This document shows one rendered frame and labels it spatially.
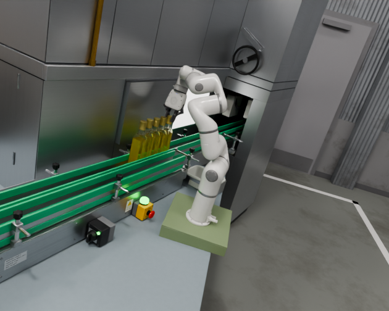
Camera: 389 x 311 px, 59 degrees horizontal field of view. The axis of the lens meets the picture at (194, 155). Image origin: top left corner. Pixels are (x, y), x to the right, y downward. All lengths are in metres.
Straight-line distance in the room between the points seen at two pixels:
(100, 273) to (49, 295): 0.20
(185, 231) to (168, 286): 0.29
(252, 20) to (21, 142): 1.79
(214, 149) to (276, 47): 1.29
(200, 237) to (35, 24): 1.09
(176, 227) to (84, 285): 0.48
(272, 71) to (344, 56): 2.49
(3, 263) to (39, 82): 0.67
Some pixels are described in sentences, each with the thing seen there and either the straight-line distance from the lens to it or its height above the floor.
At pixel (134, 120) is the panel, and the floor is 1.11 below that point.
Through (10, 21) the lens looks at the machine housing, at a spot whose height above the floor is 1.50.
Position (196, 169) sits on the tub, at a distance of 2.19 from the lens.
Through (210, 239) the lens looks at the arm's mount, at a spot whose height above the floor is 0.81.
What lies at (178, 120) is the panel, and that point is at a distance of 2.27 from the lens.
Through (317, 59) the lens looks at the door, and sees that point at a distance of 4.95.
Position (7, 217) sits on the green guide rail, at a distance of 1.34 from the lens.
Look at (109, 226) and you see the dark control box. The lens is 1.48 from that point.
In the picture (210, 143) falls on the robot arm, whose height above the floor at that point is 1.22.
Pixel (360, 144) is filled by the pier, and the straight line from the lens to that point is 5.21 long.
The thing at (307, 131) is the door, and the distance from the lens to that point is 5.11.
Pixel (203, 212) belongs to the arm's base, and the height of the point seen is 0.88.
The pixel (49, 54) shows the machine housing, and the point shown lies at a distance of 1.44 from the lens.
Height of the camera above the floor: 1.70
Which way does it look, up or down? 22 degrees down
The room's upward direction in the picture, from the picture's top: 16 degrees clockwise
